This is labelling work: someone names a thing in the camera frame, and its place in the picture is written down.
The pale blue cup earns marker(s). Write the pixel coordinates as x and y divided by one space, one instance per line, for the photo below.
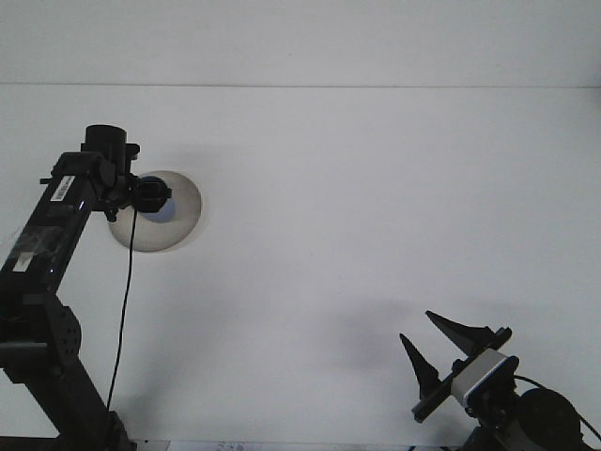
169 213

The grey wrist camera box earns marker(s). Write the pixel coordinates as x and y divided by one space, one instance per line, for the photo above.
479 376

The pale round plate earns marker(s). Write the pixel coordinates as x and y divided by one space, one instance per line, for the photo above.
159 237

